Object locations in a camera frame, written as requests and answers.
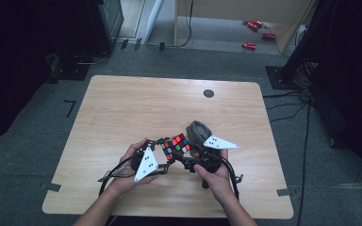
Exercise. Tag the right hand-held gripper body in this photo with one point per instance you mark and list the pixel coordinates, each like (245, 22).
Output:
(220, 143)

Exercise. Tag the black cabinet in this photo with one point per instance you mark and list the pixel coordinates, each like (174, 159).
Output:
(106, 22)

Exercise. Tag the grey fluffy cloth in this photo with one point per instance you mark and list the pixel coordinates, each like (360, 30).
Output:
(198, 132)

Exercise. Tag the red drink can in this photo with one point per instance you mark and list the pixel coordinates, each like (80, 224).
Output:
(253, 26)
(249, 46)
(259, 24)
(268, 36)

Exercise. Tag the black stand pole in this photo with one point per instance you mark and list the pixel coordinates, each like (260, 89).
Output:
(308, 34)

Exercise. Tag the black stand base plate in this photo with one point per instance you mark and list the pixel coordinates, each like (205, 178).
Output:
(69, 70)
(276, 78)

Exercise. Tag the person's left hand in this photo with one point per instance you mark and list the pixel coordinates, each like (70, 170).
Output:
(122, 182)

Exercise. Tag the white board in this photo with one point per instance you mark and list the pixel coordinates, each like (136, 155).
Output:
(152, 15)

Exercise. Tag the black floor tape strip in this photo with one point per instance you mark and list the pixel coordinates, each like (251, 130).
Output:
(124, 44)
(138, 44)
(161, 46)

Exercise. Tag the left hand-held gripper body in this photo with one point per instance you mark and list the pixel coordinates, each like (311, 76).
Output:
(146, 166)

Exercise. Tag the dark round table grommet cap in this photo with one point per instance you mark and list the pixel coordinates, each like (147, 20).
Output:
(208, 93)

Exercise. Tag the dark curtain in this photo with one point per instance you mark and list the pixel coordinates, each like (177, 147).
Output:
(358, 62)
(12, 62)

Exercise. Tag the grey tape piece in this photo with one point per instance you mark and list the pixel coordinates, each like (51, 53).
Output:
(285, 192)
(52, 187)

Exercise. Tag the multicoloured puzzle cube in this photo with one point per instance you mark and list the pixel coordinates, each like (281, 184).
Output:
(177, 146)

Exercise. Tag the person's right hand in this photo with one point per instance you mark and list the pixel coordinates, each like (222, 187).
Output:
(217, 185)

